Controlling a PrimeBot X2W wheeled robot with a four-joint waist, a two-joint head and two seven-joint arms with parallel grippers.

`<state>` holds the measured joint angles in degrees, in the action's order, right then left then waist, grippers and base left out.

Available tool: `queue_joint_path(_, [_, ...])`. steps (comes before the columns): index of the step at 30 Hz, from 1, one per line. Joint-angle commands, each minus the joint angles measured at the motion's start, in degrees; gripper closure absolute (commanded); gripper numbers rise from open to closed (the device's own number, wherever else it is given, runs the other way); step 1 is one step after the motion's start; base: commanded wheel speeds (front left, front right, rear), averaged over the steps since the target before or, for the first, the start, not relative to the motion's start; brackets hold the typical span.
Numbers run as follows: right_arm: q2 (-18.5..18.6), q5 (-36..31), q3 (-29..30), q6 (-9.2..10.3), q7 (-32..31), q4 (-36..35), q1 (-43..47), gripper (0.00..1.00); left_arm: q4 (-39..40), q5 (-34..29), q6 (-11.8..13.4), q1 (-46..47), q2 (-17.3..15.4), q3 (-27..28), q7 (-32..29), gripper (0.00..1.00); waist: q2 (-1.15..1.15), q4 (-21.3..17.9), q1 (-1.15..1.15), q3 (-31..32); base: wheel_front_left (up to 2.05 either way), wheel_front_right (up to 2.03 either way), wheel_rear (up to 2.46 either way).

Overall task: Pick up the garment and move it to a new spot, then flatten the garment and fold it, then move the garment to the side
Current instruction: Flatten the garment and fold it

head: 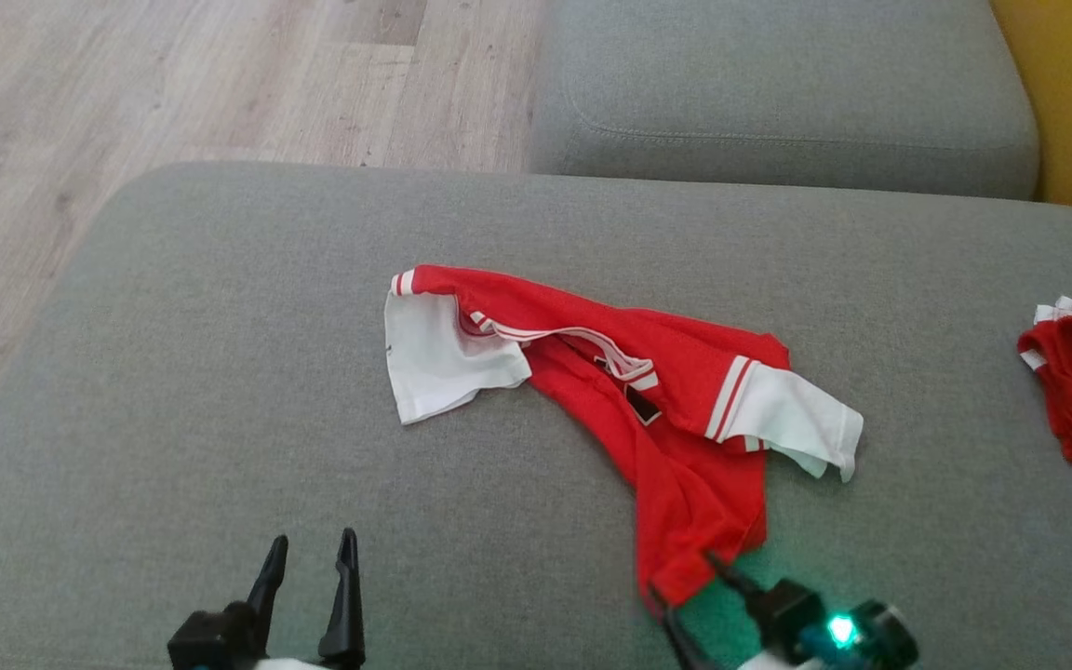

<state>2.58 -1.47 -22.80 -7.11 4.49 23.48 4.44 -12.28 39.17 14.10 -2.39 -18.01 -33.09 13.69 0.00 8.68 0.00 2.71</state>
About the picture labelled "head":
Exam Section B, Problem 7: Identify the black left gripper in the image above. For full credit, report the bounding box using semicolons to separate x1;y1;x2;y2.
167;528;368;670

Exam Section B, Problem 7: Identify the large grey fabric ottoman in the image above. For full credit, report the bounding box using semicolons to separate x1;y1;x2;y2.
0;161;1072;670

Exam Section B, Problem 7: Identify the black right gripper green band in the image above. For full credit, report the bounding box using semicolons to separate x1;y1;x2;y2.
648;551;920;670

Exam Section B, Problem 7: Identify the red shirt with white sleeves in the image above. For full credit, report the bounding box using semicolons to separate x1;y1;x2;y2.
384;264;864;620

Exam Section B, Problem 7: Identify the grey sofa seat cushion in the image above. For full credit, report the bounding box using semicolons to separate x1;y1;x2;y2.
527;0;1042;201

